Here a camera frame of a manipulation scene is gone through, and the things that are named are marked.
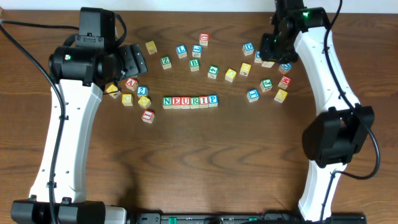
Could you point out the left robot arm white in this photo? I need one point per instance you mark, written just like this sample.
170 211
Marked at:
78 73

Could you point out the red U block top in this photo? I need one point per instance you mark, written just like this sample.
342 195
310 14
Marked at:
204 39

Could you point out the yellow O block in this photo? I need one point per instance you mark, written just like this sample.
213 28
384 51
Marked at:
144 102

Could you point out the red A block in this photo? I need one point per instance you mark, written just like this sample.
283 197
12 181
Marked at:
131 84

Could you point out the green J block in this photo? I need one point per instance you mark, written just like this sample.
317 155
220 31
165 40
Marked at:
266 85

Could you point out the blue l block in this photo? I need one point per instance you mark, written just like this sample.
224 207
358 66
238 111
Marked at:
181 51
196 51

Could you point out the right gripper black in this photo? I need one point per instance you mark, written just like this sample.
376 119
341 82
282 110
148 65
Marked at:
272 54

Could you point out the green Z block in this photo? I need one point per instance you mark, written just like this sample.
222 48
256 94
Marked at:
166 62

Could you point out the blue T block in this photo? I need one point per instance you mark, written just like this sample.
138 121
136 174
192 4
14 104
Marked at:
252 95

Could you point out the green B block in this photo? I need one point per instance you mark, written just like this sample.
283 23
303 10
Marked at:
194 65

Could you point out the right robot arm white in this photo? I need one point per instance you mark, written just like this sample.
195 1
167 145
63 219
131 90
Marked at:
341 125

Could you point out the yellow block top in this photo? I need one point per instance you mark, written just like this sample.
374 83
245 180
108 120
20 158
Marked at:
151 47

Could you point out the yellow X block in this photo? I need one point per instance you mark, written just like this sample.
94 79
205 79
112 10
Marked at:
280 96

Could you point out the yellow block near 4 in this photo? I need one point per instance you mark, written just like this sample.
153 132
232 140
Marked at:
230 75

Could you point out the blue L block left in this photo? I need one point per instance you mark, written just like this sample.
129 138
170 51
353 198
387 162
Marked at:
181 51

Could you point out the green N block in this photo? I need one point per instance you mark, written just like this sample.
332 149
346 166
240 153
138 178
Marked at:
167 102

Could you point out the yellow C block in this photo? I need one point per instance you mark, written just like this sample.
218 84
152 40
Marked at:
127 99

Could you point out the yellow block centre right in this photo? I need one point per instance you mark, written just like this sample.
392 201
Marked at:
245 69

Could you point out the yellow S block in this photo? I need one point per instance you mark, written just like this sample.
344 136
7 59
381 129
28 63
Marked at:
267 64

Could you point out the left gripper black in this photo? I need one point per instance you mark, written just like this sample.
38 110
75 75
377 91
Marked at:
131 61

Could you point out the green 4 block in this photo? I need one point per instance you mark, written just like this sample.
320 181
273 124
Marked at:
213 71

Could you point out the blue 2 block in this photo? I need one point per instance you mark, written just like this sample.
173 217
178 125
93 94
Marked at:
142 91

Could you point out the blue 5 block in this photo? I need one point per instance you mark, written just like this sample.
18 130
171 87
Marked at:
257 58

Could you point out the red i block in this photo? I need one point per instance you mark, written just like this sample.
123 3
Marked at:
148 116
204 101

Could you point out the green R block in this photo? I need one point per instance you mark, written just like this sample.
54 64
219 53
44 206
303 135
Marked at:
194 102

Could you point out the yellow K block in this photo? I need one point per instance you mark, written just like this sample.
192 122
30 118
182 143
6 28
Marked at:
113 91

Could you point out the blue L block right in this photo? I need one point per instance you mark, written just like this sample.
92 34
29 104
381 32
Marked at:
196 51

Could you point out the red E block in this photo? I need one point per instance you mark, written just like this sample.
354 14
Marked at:
176 102

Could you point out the red u block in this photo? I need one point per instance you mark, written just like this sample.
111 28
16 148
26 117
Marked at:
204 39
185 102

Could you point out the blue Q block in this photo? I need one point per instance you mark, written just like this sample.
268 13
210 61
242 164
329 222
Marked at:
284 68

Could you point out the blue P block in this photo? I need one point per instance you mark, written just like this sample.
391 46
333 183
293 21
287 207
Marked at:
213 100

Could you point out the blue D block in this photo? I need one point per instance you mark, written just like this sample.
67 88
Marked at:
248 48

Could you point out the red M block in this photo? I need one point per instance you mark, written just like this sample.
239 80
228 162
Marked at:
284 82

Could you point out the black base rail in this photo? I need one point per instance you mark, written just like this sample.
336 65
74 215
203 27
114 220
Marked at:
248 218

